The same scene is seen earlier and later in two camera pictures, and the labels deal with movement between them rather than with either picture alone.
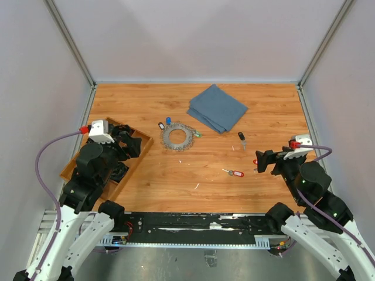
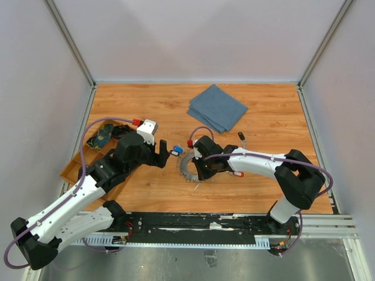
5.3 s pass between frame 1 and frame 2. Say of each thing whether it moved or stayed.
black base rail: stayed
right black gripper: moved
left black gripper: moved
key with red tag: stayed
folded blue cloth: stayed
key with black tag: stayed
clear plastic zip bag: moved
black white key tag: moved
